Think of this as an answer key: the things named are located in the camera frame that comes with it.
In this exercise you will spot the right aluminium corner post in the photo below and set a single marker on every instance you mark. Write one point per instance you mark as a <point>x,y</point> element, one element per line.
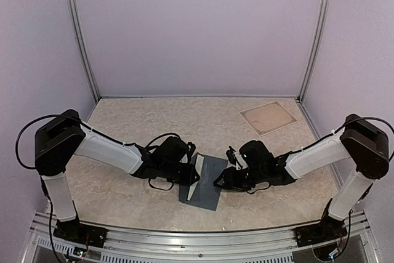
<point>316,42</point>

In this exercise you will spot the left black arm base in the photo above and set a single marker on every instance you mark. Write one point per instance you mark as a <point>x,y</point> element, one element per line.
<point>83,234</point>

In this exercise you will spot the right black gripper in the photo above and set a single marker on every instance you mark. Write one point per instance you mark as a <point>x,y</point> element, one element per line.
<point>230,181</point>

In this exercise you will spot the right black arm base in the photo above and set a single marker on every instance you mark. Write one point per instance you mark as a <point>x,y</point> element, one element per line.
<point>326,229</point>

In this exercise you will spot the cream letter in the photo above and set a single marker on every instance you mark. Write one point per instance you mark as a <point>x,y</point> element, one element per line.
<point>198,166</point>

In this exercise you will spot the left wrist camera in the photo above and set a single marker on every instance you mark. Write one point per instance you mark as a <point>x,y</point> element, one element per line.
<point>190,151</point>

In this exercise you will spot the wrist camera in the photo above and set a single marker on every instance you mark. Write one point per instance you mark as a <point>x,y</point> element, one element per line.
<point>232,159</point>
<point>190,151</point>

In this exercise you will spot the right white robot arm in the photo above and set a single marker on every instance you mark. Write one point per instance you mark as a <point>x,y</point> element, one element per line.
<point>357,140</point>

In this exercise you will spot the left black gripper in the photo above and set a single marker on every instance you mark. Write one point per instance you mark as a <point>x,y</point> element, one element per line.
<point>190,178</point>

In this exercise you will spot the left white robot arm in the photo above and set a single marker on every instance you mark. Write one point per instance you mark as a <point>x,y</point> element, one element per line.
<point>65,135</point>

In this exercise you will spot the brown ornate certificate paper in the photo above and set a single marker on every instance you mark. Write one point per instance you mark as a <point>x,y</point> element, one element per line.
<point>267,118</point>

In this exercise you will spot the aluminium corner post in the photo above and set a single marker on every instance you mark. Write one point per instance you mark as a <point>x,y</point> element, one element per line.
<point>316,42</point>
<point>81,45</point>

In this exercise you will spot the dark blue envelope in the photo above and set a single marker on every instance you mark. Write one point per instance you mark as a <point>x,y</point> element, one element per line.
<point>203,194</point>

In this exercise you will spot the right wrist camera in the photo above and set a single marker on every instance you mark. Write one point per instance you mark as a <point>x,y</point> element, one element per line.
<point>232,159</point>

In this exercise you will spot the aluminium front rail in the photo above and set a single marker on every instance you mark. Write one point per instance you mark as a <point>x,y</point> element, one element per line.
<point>122,244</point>

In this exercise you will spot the left aluminium corner post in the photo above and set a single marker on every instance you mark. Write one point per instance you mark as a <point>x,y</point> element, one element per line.
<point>81,45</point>

